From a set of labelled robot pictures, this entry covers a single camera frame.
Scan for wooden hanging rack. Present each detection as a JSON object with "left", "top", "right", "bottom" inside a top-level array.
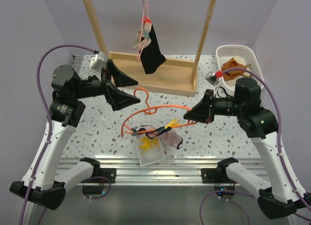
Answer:
[{"left": 83, "top": 0, "right": 216, "bottom": 97}]

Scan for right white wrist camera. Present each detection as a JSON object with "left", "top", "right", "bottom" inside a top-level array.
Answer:
[{"left": 205, "top": 70, "right": 223, "bottom": 87}]

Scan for black beige underwear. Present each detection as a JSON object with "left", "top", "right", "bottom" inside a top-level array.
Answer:
[{"left": 133, "top": 24, "right": 166, "bottom": 74}]

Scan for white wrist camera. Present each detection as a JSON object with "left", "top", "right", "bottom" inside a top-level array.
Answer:
[
  {"left": 205, "top": 70, "right": 223, "bottom": 87},
  {"left": 89, "top": 51, "right": 107, "bottom": 79}
]

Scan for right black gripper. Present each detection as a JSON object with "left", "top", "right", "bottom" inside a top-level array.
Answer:
[{"left": 184, "top": 89, "right": 245, "bottom": 123}]

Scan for brown cloth in basket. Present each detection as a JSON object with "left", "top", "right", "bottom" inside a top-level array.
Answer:
[{"left": 221, "top": 57, "right": 242, "bottom": 82}]

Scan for white plastic basket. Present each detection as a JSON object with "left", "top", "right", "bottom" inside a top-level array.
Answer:
[{"left": 216, "top": 45, "right": 264, "bottom": 96}]

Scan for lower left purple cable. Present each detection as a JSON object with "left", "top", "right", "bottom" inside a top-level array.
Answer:
[{"left": 82, "top": 175, "right": 112, "bottom": 200}]

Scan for cream cloth in basket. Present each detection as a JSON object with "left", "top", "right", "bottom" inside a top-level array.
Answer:
[{"left": 234, "top": 56, "right": 251, "bottom": 77}]

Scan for purple cable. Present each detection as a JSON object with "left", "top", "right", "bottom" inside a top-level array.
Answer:
[
  {"left": 220, "top": 67, "right": 311, "bottom": 222},
  {"left": 82, "top": 175, "right": 112, "bottom": 200},
  {"left": 199, "top": 190, "right": 251, "bottom": 225},
  {"left": 18, "top": 44, "right": 100, "bottom": 225}
]

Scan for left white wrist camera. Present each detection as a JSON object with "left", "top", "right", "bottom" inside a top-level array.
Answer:
[{"left": 89, "top": 51, "right": 107, "bottom": 79}]

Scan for red clothespin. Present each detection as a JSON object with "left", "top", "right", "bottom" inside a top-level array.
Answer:
[{"left": 142, "top": 16, "right": 152, "bottom": 23}]

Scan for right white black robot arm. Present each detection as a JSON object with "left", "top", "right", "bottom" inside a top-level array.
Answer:
[{"left": 184, "top": 78, "right": 311, "bottom": 220}]

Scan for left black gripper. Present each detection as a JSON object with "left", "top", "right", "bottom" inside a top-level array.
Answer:
[{"left": 73, "top": 59, "right": 140, "bottom": 110}]

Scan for clear plastic clip box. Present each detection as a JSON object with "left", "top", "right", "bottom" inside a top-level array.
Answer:
[{"left": 136, "top": 136, "right": 165, "bottom": 167}]

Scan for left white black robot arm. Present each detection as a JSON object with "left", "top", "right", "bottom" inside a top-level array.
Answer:
[{"left": 10, "top": 59, "right": 140, "bottom": 210}]

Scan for light blue clothespin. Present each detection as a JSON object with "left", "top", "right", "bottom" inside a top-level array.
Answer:
[{"left": 143, "top": 32, "right": 150, "bottom": 39}]

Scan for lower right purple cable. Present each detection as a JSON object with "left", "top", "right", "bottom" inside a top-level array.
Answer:
[{"left": 199, "top": 190, "right": 251, "bottom": 225}]

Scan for pink underwear navy trim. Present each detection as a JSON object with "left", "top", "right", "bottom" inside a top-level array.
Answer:
[{"left": 137, "top": 125, "right": 183, "bottom": 150}]

